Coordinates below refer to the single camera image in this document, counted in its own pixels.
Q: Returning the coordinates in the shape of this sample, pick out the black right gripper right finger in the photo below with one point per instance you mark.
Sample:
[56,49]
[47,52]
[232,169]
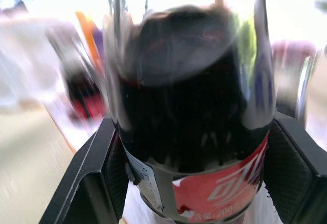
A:
[293,173]

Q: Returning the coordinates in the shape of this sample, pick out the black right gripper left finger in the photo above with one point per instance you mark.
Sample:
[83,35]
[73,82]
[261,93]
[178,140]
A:
[87,178]

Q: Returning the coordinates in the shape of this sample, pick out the cola bottle with red label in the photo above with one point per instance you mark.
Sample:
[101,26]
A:
[84,91]
[184,111]

